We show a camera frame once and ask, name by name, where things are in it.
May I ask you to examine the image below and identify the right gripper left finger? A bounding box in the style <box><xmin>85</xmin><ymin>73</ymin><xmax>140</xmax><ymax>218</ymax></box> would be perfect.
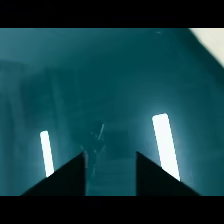
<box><xmin>21</xmin><ymin>151</ymin><xmax>87</xmax><ymax>197</ymax></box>

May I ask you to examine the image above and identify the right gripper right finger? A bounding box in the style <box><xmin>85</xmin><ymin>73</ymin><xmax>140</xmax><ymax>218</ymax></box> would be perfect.
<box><xmin>135</xmin><ymin>151</ymin><xmax>201</xmax><ymax>197</ymax></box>

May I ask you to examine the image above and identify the cream white shirt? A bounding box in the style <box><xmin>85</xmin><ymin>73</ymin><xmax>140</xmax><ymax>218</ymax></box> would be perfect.
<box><xmin>188</xmin><ymin>27</ymin><xmax>224</xmax><ymax>69</ymax></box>

